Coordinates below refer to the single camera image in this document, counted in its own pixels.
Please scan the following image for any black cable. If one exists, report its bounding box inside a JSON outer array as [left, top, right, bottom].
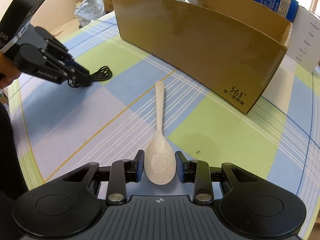
[[67, 65, 113, 88]]

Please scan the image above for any person left hand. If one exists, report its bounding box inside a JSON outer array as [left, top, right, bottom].
[[0, 53, 21, 89]]

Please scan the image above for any white paper box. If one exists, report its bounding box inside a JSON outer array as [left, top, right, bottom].
[[286, 5, 320, 74]]

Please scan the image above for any clear plastic bag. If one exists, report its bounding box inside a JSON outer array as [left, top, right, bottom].
[[74, 0, 106, 27]]

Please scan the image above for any brown cardboard box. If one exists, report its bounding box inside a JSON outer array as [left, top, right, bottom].
[[112, 0, 292, 114]]

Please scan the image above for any beige plastic spoon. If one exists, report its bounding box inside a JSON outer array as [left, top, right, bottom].
[[144, 81, 176, 185]]

